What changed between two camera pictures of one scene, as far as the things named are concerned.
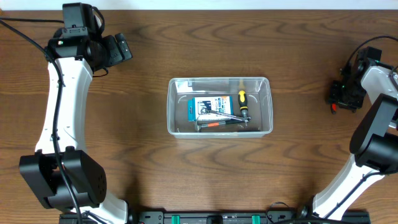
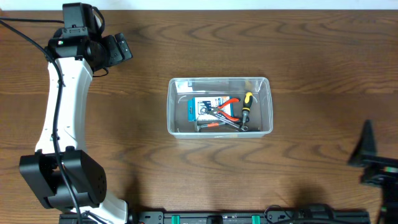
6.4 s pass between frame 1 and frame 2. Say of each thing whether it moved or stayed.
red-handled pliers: moved
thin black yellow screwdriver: moved
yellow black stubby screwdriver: moved
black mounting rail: stayed
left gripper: stayed
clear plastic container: stayed
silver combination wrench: moved
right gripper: moved
